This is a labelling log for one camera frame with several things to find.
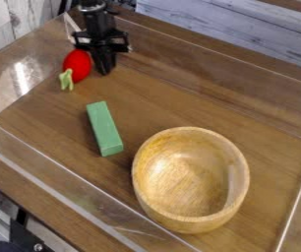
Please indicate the green rectangular block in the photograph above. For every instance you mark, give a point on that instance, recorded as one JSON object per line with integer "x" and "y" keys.
{"x": 104, "y": 129}

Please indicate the clear acrylic tray wall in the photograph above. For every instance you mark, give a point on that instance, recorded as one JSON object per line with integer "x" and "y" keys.
{"x": 179, "y": 79}

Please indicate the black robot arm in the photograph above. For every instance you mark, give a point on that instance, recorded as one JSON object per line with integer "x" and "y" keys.
{"x": 99, "y": 20}

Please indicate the black clamp under table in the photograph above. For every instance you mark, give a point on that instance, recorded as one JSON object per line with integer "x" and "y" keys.
{"x": 23, "y": 240}

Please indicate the red plush radish toy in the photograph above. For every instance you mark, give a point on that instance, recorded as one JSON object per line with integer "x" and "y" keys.
{"x": 76, "y": 69}

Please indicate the clear acrylic corner bracket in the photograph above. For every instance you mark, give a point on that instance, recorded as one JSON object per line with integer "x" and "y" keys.
{"x": 71, "y": 27}

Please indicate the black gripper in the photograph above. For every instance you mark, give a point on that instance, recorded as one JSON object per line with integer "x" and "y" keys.
{"x": 115, "y": 40}

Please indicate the wooden bowl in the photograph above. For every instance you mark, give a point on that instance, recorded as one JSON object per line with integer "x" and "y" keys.
{"x": 190, "y": 178}

